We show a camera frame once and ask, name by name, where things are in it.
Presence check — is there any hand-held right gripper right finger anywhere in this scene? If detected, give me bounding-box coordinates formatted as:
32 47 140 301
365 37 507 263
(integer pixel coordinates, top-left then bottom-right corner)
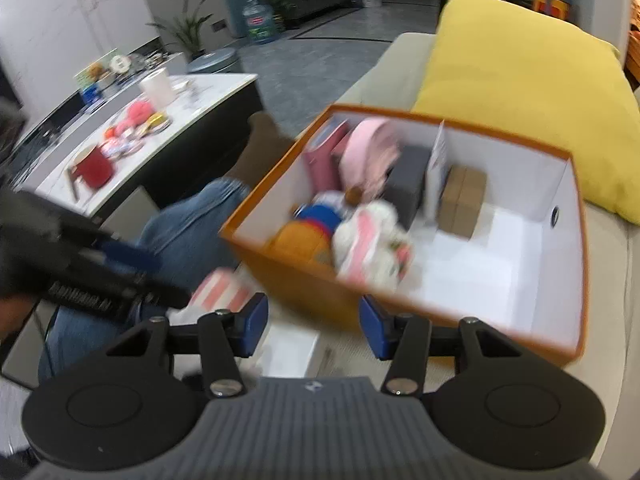
360 294 523 397

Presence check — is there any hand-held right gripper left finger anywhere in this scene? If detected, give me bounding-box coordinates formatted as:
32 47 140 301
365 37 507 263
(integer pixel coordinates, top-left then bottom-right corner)
104 292 269 400

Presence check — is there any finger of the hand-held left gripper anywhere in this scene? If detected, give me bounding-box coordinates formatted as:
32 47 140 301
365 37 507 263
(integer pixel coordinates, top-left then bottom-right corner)
134 276 193 309
97 239 163 274

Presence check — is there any orange cardboard box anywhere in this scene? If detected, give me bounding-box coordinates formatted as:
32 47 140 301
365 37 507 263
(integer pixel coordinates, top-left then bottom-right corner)
220 104 588 368

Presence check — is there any white and pink plush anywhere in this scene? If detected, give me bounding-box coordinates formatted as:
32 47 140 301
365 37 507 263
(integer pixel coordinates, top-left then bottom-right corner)
332 200 416 291

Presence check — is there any yellow and blue plush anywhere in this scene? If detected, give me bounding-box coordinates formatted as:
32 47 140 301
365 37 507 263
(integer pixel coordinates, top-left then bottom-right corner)
270 202 346 266

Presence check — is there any dark grey box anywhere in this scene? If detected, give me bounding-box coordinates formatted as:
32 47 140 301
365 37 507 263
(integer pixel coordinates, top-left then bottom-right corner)
382 145 432 228

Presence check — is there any white lotion tube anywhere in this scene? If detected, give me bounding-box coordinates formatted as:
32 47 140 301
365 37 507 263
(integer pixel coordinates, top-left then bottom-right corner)
424 119 449 221

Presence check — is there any brown cardboard box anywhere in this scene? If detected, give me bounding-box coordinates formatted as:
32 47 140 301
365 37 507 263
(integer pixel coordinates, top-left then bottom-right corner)
437 165 488 240

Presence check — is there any pink plush hat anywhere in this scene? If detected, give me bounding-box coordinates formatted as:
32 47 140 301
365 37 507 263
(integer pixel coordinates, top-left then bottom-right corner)
340 117 403 201

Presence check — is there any white flat box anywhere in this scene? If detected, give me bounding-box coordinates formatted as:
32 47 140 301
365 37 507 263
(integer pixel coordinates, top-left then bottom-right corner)
255 325 323 378

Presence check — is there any person's left leg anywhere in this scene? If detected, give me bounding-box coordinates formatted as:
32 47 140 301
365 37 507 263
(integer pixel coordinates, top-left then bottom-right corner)
37 177 251 381

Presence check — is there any red mug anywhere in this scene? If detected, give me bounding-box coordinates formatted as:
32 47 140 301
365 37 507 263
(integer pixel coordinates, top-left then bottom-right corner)
70 144 115 191

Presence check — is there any pink round toy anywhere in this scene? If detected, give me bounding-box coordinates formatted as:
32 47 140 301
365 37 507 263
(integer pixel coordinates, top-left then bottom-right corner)
117 100 153 128

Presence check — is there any pink book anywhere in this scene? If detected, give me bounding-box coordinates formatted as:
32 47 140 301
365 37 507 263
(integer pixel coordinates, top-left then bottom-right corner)
302 120 351 196

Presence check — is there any white cup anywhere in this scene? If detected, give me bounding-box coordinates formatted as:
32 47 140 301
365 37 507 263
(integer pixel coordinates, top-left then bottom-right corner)
139 67 177 108

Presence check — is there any brown sock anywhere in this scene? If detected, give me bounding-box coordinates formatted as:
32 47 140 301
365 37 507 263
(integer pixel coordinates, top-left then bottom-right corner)
225 111 298 186

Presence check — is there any white coffee table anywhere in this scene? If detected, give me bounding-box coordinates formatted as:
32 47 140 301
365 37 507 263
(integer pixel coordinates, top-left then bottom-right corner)
10 72 266 241

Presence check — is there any green snack packet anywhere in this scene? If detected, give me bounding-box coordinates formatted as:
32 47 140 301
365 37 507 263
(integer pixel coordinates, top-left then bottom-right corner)
75 49 118 101

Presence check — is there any round grey stool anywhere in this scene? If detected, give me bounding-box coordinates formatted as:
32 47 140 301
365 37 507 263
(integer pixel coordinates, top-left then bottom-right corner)
186 47 243 75

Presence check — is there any potted green plant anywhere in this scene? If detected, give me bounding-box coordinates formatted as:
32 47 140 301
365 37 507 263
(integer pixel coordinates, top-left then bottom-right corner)
147 0 216 58

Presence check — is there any beige sofa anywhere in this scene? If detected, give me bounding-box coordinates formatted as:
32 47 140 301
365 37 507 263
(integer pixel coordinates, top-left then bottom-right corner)
295 32 640 471

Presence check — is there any large water bottle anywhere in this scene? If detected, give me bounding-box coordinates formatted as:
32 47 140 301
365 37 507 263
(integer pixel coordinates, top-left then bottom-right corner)
241 0 280 45

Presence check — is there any yellow cushion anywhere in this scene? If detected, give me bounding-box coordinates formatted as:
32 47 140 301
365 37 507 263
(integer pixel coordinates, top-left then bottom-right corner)
410 0 640 226

